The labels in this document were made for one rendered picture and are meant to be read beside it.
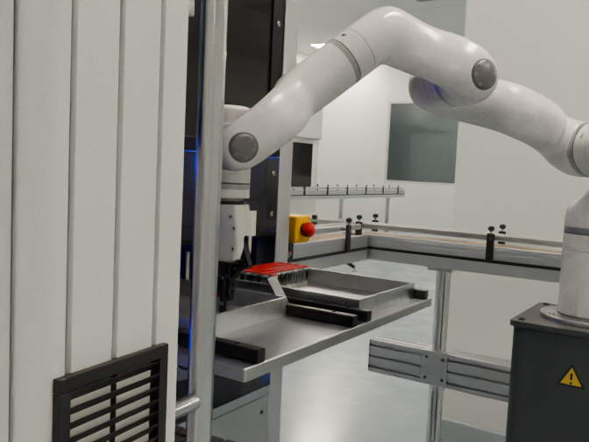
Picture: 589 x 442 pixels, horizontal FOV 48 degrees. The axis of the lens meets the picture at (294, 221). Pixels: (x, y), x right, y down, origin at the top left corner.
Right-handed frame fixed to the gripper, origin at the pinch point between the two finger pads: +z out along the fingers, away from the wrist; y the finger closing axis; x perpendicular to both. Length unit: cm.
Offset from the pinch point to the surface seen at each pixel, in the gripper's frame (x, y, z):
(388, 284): 45.6, 11.5, 3.4
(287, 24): 47, -21, -56
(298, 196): 481, -289, 9
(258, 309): 3.2, 6.0, 3.2
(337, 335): 7.0, 20.0, 6.0
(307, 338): 0.4, 17.9, 5.7
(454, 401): 184, -15, 76
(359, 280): 45.6, 4.2, 3.4
